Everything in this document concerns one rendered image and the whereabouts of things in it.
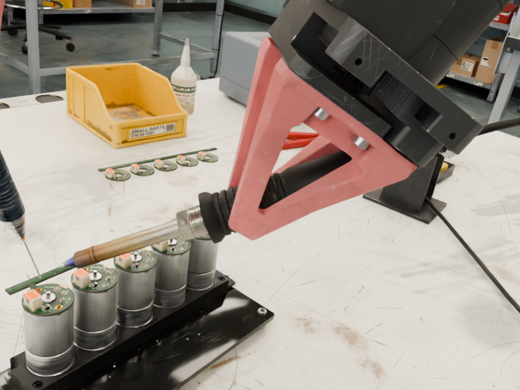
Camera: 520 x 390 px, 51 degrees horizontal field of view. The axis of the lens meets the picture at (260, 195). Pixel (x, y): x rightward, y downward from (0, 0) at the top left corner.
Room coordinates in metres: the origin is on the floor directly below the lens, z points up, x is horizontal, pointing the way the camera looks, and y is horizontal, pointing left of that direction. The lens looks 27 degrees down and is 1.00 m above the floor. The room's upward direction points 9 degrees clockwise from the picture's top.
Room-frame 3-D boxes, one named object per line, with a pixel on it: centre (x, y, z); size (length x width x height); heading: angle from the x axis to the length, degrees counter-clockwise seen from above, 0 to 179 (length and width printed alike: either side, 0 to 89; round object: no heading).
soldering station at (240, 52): (0.79, 0.00, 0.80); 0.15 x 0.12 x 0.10; 42
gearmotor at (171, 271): (0.28, 0.05, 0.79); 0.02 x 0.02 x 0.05
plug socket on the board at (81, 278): (0.23, 0.09, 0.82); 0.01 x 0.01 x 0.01; 55
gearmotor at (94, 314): (0.24, 0.08, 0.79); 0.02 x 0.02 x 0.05
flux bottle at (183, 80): (0.71, 0.12, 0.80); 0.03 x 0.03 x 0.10
